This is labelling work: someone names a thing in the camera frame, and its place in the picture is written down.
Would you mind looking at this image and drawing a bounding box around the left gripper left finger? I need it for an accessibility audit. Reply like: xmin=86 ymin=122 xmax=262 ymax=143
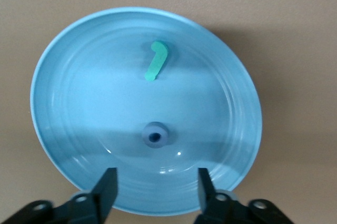
xmin=67 ymin=168 xmax=119 ymax=224

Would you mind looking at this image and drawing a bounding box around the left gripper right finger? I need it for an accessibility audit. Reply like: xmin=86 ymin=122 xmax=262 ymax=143
xmin=194 ymin=168 xmax=237 ymax=224

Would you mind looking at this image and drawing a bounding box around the blue foam letter o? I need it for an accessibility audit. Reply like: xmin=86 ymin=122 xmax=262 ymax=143
xmin=141 ymin=121 xmax=169 ymax=150

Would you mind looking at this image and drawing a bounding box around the teal foam letter l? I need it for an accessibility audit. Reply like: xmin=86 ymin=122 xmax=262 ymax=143
xmin=144 ymin=41 xmax=169 ymax=82

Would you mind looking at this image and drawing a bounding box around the blue plate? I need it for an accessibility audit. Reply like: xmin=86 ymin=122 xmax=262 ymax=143
xmin=30 ymin=7 xmax=264 ymax=218

